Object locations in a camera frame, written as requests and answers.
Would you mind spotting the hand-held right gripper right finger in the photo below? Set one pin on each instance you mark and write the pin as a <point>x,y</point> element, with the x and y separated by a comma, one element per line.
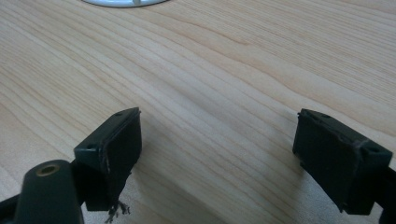
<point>336,161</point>

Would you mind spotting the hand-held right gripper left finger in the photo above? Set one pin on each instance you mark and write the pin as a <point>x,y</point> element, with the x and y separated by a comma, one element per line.
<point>115,149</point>

